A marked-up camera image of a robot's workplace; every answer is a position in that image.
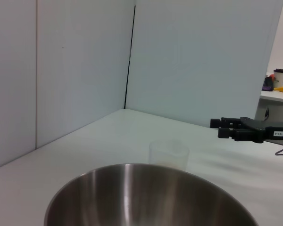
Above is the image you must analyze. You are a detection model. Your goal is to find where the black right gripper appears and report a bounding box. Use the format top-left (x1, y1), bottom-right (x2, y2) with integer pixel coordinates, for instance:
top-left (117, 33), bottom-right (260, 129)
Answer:
top-left (209, 116), bottom-right (283, 144)

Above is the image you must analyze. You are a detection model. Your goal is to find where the clear plastic measuring cup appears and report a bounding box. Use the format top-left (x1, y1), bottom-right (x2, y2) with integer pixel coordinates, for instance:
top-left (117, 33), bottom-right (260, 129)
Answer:
top-left (148, 139), bottom-right (191, 171)

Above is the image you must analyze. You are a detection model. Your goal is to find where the stainless steel mixing bowl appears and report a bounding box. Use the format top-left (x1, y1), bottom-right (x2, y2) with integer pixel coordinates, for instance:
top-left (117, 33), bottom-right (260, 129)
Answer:
top-left (43, 163), bottom-right (260, 226)

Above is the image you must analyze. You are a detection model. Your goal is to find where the white paper cup dark lid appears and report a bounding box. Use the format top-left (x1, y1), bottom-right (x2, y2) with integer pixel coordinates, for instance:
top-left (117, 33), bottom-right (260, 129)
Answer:
top-left (273, 68), bottom-right (283, 89)

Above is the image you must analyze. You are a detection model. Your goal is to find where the black and red object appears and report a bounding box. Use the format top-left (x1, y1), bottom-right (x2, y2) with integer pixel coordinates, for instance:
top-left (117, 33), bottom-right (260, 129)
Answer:
top-left (264, 74), bottom-right (275, 88)

